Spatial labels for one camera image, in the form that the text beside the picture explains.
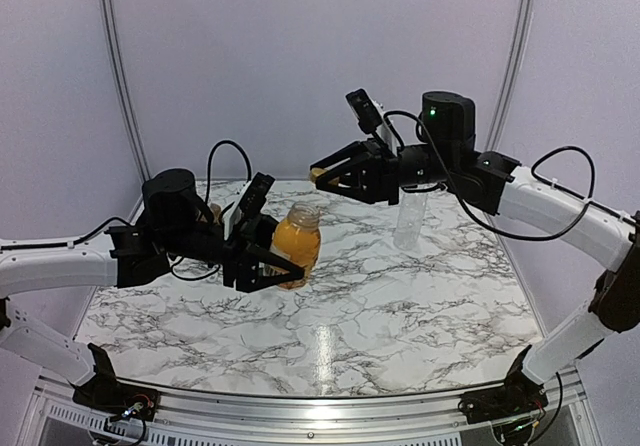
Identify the tea bottle red label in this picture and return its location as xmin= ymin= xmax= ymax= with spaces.
xmin=209 ymin=203 xmax=223 ymax=225

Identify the clear water bottle blue cap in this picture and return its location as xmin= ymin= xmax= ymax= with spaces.
xmin=393 ymin=193 xmax=427 ymax=251

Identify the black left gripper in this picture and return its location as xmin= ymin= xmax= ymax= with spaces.
xmin=159 ymin=213 xmax=310 ymax=293

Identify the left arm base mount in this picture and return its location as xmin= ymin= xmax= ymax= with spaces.
xmin=72 ymin=343 xmax=160 ymax=421

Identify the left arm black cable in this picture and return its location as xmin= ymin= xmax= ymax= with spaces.
xmin=169 ymin=139 xmax=254 ymax=281

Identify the right aluminium frame post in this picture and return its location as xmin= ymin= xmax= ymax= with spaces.
xmin=482 ymin=0 xmax=535 ymax=151

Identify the aluminium table front rail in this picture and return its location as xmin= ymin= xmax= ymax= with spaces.
xmin=17 ymin=369 xmax=601 ymax=445

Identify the yellow juice bottle cap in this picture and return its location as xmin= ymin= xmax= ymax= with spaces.
xmin=309 ymin=168 xmax=326 ymax=183

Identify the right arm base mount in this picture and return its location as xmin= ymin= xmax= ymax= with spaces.
xmin=458 ymin=346 xmax=548 ymax=424

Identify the aluminium frame post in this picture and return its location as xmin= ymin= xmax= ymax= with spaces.
xmin=482 ymin=0 xmax=535 ymax=151
xmin=99 ymin=0 xmax=151 ymax=182

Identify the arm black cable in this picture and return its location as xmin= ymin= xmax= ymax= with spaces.
xmin=169 ymin=139 xmax=254 ymax=281
xmin=382 ymin=109 xmax=640 ymax=243

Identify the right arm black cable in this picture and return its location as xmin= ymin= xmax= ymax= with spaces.
xmin=382 ymin=109 xmax=640 ymax=243

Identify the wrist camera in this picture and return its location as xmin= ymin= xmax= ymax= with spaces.
xmin=345 ymin=88 xmax=396 ymax=153
xmin=223 ymin=172 xmax=275 ymax=240

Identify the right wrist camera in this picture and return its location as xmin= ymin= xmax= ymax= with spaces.
xmin=345 ymin=88 xmax=396 ymax=153

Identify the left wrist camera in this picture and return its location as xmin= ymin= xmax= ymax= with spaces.
xmin=223 ymin=172 xmax=275 ymax=240

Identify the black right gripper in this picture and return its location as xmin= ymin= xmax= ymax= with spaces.
xmin=314 ymin=135 xmax=458 ymax=204

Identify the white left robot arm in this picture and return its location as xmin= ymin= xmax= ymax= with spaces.
xmin=1 ymin=168 xmax=304 ymax=411

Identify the orange object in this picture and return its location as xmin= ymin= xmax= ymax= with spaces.
xmin=270 ymin=202 xmax=321 ymax=290

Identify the left aluminium frame post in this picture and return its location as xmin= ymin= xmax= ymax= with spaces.
xmin=99 ymin=0 xmax=151 ymax=182

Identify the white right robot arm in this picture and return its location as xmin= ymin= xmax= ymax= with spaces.
xmin=310 ymin=89 xmax=639 ymax=414

